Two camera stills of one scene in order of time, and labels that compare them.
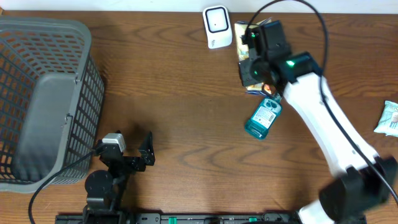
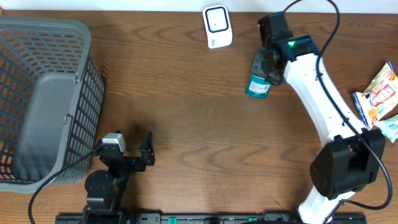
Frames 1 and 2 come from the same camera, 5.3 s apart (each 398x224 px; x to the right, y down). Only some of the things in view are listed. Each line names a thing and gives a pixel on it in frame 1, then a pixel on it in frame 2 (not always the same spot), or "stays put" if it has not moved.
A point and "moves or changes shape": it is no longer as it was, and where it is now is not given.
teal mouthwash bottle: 262,120 -> 257,87
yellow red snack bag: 242,29 -> 380,99
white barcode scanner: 218,27 stays put
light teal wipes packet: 388,124 moves or changes shape
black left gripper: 147,154 stays put
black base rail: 205,218 stays put
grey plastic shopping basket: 52,101 stays put
